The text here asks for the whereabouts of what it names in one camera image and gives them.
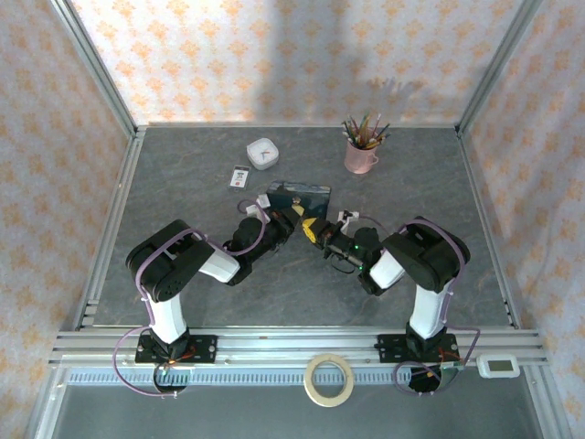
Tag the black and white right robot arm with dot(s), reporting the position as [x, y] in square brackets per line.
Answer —
[425, 260]

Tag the beige masking tape roll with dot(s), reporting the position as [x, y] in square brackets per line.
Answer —
[329, 380]

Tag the grey pencil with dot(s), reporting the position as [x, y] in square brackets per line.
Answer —
[349, 130]

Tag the pink-tipped pencil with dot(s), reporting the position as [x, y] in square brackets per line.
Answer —
[378, 125]

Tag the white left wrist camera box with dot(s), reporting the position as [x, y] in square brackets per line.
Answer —
[258, 206]

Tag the pink ceramic mug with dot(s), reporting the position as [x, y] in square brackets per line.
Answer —
[358, 157]

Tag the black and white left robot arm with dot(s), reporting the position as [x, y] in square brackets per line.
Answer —
[169, 265]

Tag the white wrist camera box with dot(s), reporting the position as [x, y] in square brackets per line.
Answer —
[348, 217]
[258, 206]

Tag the dark pencil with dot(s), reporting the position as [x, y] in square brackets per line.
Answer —
[383, 133]

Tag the white square desk clock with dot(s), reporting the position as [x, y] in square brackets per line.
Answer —
[263, 153]

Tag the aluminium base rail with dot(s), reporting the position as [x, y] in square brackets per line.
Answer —
[292, 343]

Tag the blue starry night print box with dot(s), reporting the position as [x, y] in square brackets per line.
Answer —
[315, 196]

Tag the aluminium frame post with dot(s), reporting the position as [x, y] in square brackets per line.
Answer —
[96, 68]
[498, 64]

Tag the ID card in clear holder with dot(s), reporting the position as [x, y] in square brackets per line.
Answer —
[239, 177]

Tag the white digital display device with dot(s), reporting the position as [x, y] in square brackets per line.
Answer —
[499, 366]

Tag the aluminium back rail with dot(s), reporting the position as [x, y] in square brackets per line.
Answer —
[292, 125]

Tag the aluminium side rail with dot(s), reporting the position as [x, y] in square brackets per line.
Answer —
[120, 201]
[480, 192]

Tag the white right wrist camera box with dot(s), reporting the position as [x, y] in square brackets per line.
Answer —
[348, 217]

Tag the green pencil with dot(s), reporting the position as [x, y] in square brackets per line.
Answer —
[364, 123]

